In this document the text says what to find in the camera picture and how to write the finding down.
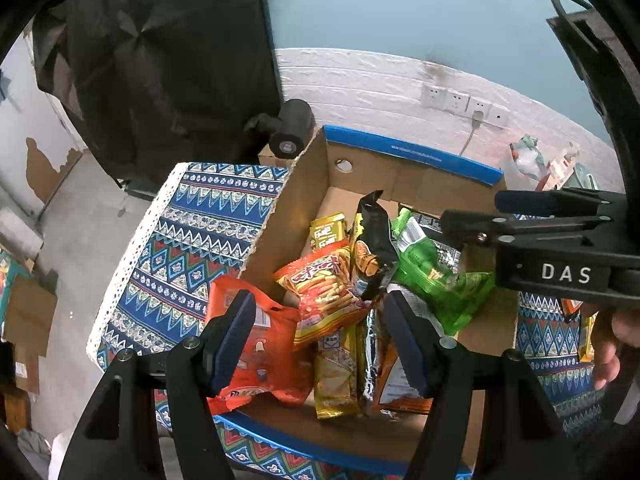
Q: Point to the person's right hand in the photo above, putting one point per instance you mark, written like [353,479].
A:
[612,340]

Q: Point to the white and orange snack packet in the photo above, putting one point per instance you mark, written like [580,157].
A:
[395,400]

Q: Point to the white wall socket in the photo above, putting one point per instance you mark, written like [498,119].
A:
[432,95]
[456,100]
[477,105]
[497,115]

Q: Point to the silver patterned snack packet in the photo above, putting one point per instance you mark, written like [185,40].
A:
[447,255]

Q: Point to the patterned blue tablecloth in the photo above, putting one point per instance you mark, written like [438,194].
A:
[200,240]

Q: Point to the small yellow snack packet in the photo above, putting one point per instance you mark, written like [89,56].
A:
[327,232]

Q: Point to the grey-green bin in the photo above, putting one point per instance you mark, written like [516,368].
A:
[584,177]

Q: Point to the black snack packet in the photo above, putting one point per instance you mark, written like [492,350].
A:
[372,255]

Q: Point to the teal-edged cardboard box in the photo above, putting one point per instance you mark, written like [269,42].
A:
[30,310]

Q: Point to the green and white plastic bag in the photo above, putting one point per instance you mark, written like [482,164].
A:
[527,157]

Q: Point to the blue-rimmed cardboard box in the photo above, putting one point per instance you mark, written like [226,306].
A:
[340,201]

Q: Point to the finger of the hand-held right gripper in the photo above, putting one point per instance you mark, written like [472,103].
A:
[540,202]
[475,230]

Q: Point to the green snack packet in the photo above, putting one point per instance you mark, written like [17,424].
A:
[440,285]

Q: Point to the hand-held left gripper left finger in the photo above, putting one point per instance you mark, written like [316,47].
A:
[232,342]

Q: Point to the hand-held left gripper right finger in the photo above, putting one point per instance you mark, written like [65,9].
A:
[407,345]

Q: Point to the red and white cardboard box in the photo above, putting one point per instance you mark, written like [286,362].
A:
[560,167]

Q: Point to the long yellow snack packet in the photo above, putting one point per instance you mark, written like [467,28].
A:
[335,380]

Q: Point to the red stick snack packet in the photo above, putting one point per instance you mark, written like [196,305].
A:
[320,295]

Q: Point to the white door with peeling paint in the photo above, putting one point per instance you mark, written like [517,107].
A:
[20,135]

